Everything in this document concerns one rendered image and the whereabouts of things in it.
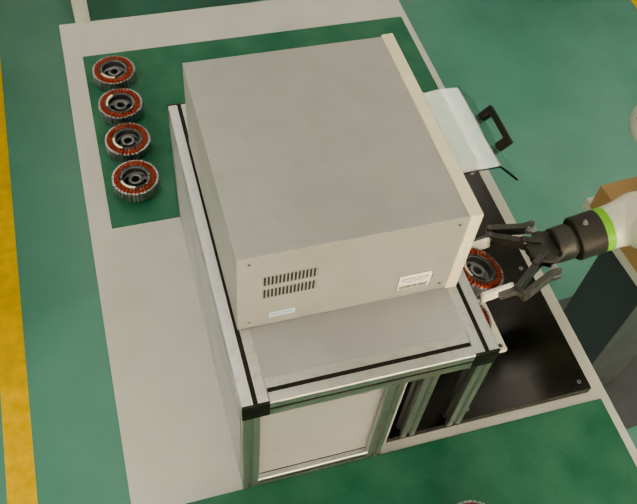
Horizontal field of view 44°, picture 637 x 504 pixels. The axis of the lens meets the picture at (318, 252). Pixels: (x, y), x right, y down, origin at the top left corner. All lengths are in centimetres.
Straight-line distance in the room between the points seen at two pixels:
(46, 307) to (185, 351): 107
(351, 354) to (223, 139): 41
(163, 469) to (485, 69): 245
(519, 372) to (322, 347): 58
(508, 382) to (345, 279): 59
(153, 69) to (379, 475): 127
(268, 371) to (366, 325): 19
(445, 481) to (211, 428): 48
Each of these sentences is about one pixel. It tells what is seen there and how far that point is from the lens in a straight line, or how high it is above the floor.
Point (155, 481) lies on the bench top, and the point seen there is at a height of 75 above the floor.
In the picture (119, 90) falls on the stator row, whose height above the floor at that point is 79.
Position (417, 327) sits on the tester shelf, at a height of 111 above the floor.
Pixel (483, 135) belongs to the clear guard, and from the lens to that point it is 173.
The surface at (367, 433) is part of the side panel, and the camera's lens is 154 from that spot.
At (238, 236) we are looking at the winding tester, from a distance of 117.
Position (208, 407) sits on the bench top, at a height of 75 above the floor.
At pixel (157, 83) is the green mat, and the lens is 223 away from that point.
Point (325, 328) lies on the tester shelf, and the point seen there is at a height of 111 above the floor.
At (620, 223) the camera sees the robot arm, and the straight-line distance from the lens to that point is 168.
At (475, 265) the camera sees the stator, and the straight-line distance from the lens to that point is 164.
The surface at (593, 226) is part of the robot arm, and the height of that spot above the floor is 105.
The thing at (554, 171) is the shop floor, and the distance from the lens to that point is 324.
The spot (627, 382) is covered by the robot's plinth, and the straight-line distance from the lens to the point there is 277.
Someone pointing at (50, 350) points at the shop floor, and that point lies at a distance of 264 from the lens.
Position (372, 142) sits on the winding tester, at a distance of 131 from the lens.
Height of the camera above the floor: 226
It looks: 54 degrees down
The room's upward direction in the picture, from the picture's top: 7 degrees clockwise
